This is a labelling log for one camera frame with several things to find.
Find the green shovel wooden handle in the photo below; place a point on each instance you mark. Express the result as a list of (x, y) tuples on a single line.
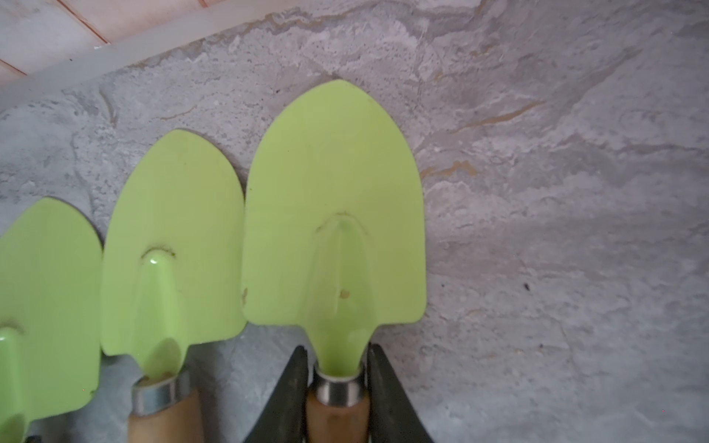
[(51, 264), (334, 243), (170, 279)]

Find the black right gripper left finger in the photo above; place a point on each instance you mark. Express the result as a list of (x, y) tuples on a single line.
[(283, 418)]

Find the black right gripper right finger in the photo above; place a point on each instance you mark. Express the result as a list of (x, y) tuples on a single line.
[(392, 415)]

